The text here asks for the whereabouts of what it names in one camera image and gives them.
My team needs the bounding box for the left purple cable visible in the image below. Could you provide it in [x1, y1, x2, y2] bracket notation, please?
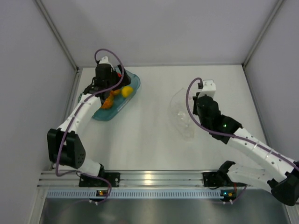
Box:
[55, 48, 124, 206]

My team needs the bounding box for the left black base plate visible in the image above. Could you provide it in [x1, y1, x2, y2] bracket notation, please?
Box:
[79, 172, 120, 188]

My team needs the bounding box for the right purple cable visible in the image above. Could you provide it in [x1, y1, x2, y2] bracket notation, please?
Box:
[185, 77, 299, 203]

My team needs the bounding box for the fake red yellow mango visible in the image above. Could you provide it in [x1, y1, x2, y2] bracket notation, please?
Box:
[111, 89, 121, 96]

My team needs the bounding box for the right aluminium frame post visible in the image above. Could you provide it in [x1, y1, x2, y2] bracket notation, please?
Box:
[242, 0, 286, 68]

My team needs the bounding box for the aluminium frame post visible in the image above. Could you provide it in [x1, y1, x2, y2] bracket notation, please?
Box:
[242, 0, 286, 68]
[34, 0, 79, 71]

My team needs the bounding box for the white slotted cable duct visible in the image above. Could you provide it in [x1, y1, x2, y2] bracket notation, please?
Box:
[46, 189, 228, 199]

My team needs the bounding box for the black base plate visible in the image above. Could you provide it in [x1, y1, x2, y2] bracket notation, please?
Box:
[202, 171, 234, 188]
[79, 172, 120, 188]

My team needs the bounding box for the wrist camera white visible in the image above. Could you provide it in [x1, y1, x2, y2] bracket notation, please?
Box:
[198, 80, 216, 98]
[96, 56, 113, 69]

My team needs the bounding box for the left aluminium frame post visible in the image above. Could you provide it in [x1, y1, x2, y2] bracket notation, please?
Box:
[34, 0, 79, 71]

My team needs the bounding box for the purple cable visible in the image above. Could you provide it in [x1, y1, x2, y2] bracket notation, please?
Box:
[55, 48, 124, 206]
[185, 77, 299, 203]

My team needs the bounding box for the aluminium mounting rail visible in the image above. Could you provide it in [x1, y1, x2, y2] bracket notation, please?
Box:
[38, 169, 234, 188]

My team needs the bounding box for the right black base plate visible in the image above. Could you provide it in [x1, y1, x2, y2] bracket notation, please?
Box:
[202, 171, 234, 188]

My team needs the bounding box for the fake pineapple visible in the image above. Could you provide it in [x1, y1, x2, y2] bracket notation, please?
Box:
[100, 91, 114, 110]

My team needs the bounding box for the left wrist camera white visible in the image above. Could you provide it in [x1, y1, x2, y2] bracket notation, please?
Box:
[96, 56, 113, 69]

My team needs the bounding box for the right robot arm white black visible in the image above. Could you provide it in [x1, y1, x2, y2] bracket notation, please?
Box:
[192, 93, 299, 206]

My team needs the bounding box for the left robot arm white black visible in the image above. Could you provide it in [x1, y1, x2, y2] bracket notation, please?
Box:
[47, 57, 131, 186]

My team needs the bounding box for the clear zip top bag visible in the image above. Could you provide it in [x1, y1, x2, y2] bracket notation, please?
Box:
[167, 88, 195, 141]

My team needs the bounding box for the fake yellow lemon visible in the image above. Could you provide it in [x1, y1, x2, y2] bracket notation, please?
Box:
[121, 86, 134, 98]

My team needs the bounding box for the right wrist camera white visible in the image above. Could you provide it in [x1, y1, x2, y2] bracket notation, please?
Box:
[198, 80, 216, 98]

